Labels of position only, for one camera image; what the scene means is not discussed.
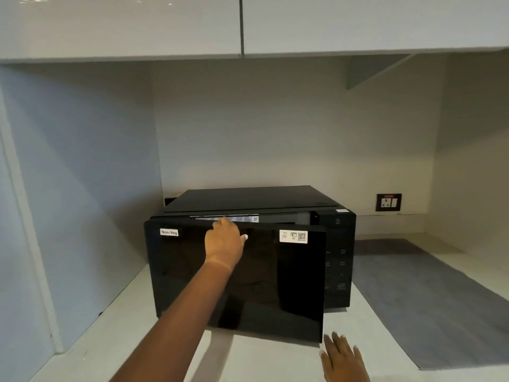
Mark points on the person's right hand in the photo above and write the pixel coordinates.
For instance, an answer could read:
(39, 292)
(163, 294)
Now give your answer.
(346, 364)

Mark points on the person's left hand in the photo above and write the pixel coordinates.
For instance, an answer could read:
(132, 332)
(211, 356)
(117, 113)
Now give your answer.
(223, 246)

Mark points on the person's left thumb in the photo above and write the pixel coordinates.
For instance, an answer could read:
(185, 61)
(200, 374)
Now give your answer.
(243, 237)

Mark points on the person's right thumb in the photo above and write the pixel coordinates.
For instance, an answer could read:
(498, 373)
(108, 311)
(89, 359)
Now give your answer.
(324, 361)

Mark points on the person's right middle finger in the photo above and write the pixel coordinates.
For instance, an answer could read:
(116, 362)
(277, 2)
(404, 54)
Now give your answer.
(337, 340)

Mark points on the person's right little finger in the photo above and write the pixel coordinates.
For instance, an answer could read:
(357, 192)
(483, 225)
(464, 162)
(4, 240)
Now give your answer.
(357, 354)

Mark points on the black glass microwave door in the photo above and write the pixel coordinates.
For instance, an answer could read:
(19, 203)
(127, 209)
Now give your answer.
(278, 282)

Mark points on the person's left forearm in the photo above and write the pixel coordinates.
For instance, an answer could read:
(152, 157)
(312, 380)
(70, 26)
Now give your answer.
(179, 326)

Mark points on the long silver rating label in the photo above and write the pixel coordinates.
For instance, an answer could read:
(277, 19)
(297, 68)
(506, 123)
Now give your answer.
(242, 219)

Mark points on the black microwave oven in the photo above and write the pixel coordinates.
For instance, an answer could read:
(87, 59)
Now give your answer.
(254, 198)

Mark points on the white pictogram sticker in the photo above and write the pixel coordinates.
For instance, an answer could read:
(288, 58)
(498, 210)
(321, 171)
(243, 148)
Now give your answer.
(293, 236)

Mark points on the small white text label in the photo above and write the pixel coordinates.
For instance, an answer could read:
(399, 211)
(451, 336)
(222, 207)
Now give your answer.
(169, 232)

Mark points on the grey counter mat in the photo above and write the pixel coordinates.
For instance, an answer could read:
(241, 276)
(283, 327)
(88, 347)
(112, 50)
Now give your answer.
(429, 302)

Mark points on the brown wall socket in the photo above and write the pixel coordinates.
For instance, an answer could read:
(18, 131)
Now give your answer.
(389, 202)

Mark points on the white triangular cabinet bracket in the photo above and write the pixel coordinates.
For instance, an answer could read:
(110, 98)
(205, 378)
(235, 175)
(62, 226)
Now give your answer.
(364, 69)

